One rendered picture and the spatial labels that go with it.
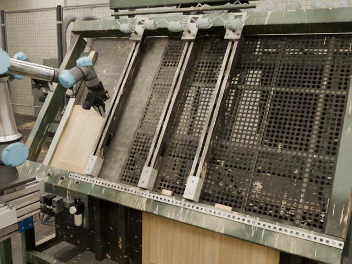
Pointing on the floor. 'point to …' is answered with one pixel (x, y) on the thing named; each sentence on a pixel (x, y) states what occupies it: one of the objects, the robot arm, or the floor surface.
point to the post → (6, 252)
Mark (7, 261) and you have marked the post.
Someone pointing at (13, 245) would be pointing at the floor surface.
